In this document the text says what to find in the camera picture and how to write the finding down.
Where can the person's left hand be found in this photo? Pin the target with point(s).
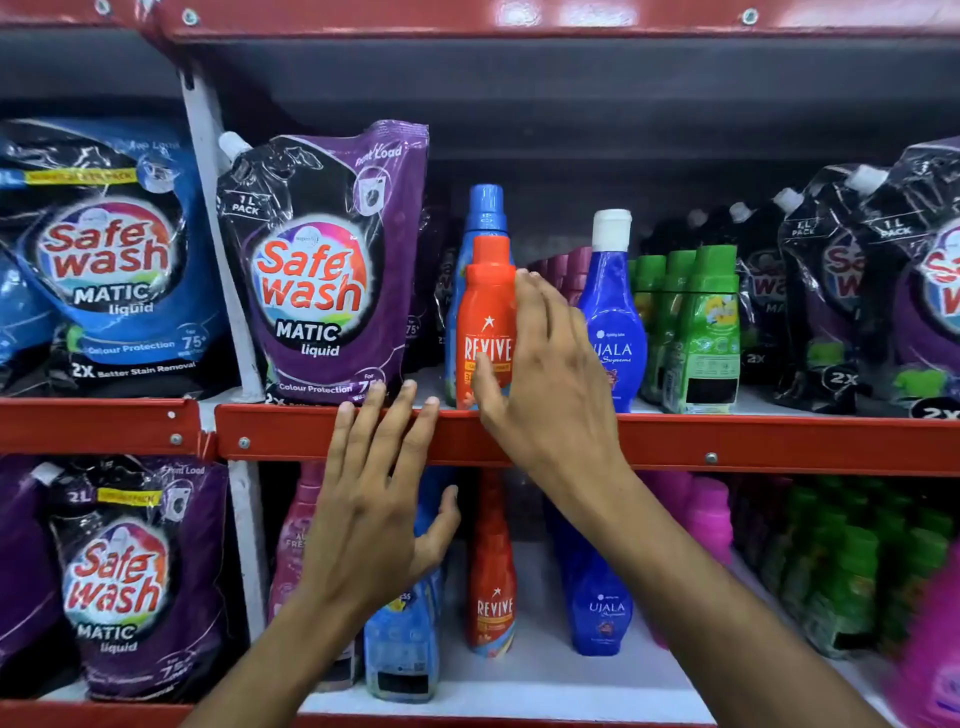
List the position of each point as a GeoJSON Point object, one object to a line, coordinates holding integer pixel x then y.
{"type": "Point", "coordinates": [360, 525]}

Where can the person's right hand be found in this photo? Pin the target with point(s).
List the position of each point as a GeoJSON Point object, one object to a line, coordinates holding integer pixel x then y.
{"type": "Point", "coordinates": [559, 397]}

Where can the person's left middle finger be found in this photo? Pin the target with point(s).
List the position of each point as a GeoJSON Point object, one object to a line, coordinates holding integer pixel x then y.
{"type": "Point", "coordinates": [396, 431]}

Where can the person's left little finger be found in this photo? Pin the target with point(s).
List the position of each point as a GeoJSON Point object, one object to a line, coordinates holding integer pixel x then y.
{"type": "Point", "coordinates": [341, 446]}

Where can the person's right thumb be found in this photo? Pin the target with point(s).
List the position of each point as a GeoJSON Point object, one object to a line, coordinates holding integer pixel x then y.
{"type": "Point", "coordinates": [489, 394]}

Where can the person's right little finger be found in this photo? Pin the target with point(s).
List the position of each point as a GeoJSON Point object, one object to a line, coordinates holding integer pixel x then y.
{"type": "Point", "coordinates": [586, 337]}

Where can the person's left thumb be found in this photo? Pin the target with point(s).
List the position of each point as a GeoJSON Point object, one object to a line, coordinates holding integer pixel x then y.
{"type": "Point", "coordinates": [439, 529]}

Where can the person's right middle finger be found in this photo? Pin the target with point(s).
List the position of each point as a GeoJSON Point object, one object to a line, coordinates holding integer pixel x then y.
{"type": "Point", "coordinates": [551, 315]}

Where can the orange plastic bottle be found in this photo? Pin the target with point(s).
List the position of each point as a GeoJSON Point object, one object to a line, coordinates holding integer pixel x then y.
{"type": "Point", "coordinates": [484, 315]}
{"type": "Point", "coordinates": [491, 592]}

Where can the person's right forearm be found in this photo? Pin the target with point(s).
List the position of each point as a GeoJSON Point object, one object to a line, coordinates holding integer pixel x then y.
{"type": "Point", "coordinates": [697, 607]}

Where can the person's left forearm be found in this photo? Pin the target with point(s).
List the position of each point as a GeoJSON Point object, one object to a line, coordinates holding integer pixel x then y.
{"type": "Point", "coordinates": [292, 660]}

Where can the blue bottle with white cap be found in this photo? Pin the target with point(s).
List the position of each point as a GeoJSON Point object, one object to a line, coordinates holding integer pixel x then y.
{"type": "Point", "coordinates": [611, 307]}

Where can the row of pink bottles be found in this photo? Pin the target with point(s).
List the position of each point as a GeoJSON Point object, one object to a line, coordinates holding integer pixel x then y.
{"type": "Point", "coordinates": [566, 270]}

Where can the green plastic bottle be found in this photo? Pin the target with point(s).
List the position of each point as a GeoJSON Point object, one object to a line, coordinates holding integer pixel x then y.
{"type": "Point", "coordinates": [705, 345]}
{"type": "Point", "coordinates": [671, 300]}
{"type": "Point", "coordinates": [646, 285]}

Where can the pale pink plastic bottle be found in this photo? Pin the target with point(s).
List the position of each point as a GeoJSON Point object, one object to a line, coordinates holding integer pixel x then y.
{"type": "Point", "coordinates": [292, 540]}

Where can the light blue plastic bottle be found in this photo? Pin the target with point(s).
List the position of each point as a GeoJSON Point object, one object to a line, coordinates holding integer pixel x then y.
{"type": "Point", "coordinates": [485, 210]}
{"type": "Point", "coordinates": [401, 637]}

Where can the white metal shelf upright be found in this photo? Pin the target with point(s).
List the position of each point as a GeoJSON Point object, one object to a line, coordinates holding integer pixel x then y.
{"type": "Point", "coordinates": [244, 360]}

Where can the red metal shelf beam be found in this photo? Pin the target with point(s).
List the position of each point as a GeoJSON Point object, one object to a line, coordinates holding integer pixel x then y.
{"type": "Point", "coordinates": [90, 426]}
{"type": "Point", "coordinates": [750, 446]}
{"type": "Point", "coordinates": [525, 16]}

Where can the magenta plastic bottle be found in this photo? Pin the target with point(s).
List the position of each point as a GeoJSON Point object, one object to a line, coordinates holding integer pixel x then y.
{"type": "Point", "coordinates": [705, 517]}
{"type": "Point", "coordinates": [934, 660]}

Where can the large purple detergent pouch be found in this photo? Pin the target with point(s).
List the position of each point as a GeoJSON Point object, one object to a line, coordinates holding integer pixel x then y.
{"type": "Point", "coordinates": [127, 585]}
{"type": "Point", "coordinates": [22, 570]}

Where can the blue detergent pouch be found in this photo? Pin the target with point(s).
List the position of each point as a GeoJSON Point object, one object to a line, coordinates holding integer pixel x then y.
{"type": "Point", "coordinates": [120, 270]}
{"type": "Point", "coordinates": [19, 315]}

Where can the group of green bottles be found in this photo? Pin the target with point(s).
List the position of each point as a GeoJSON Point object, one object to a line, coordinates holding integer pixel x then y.
{"type": "Point", "coordinates": [847, 570]}

